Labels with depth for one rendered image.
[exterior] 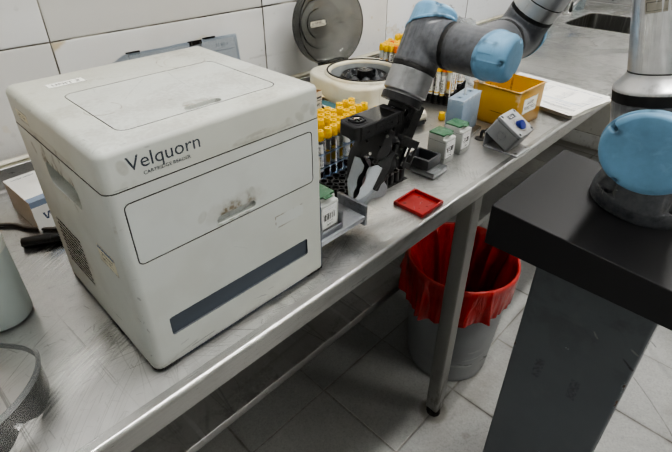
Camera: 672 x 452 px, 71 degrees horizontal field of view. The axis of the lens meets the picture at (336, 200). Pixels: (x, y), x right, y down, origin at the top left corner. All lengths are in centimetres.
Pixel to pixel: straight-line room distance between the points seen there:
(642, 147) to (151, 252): 58
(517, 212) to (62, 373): 67
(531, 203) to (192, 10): 86
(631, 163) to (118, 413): 68
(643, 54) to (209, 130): 51
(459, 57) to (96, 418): 68
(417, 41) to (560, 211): 36
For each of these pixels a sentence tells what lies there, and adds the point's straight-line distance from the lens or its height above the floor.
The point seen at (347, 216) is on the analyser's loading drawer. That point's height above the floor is 92.
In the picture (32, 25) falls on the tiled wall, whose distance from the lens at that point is 111.
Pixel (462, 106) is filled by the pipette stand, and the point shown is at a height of 96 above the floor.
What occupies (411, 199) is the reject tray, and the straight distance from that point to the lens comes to 93.
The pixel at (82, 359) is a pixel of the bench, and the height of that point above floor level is 87.
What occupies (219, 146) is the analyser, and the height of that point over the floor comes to 114.
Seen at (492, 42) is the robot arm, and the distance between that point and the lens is 76.
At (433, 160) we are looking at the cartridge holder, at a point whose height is 91.
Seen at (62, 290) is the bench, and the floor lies 88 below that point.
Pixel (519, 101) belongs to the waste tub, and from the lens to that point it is 126.
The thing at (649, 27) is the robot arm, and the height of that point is 124.
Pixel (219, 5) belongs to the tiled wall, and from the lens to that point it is 127.
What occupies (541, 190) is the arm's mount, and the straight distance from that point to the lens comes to 88.
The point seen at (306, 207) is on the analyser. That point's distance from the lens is 66.
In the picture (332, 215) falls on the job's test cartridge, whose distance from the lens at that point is 75.
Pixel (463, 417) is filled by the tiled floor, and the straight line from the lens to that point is 168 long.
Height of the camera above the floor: 136
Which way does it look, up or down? 32 degrees down
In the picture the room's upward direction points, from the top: straight up
